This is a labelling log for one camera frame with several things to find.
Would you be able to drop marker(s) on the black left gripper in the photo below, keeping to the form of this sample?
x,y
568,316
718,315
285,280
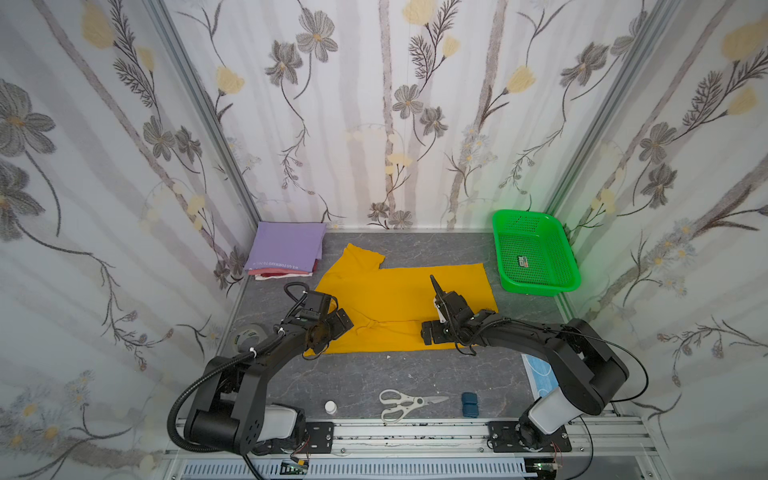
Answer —
x,y
324,330

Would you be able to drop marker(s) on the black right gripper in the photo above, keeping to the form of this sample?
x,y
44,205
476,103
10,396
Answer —
x,y
447,303

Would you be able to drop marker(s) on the yellow t shirt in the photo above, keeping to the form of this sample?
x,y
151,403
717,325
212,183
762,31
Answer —
x,y
388,306

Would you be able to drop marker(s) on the green plastic basket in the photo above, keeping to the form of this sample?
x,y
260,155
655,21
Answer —
x,y
541,238

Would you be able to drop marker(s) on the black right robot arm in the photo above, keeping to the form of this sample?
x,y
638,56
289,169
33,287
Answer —
x,y
588,371

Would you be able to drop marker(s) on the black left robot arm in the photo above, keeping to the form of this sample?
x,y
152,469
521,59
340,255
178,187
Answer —
x,y
226,409

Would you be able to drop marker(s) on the small white bottle cap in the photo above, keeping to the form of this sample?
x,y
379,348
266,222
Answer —
x,y
331,407

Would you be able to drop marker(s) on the folded purple t shirt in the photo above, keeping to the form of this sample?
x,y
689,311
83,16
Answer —
x,y
293,247

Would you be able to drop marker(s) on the small blue block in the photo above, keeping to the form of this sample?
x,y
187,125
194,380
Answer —
x,y
469,405

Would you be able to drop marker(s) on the blue face mask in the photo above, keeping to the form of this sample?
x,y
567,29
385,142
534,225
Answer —
x,y
540,375

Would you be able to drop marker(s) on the white handled scissors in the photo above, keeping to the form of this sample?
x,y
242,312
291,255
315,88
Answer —
x,y
398,405

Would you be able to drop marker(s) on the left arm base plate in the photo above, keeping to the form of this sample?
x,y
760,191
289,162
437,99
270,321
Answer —
x,y
312,437

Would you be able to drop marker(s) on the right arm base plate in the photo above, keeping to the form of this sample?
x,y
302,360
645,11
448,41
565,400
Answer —
x,y
510,437

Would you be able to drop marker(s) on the white ribbed cable duct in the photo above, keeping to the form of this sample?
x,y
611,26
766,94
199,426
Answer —
x,y
404,468

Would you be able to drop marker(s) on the aluminium front rail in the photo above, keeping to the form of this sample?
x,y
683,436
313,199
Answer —
x,y
606,447

